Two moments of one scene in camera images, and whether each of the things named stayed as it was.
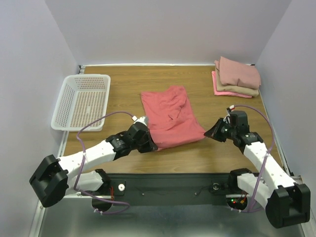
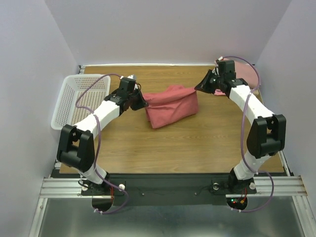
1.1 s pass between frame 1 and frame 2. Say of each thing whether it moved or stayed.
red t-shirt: moved
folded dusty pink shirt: stayed
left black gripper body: moved
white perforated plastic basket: stayed
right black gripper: moved
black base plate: stayed
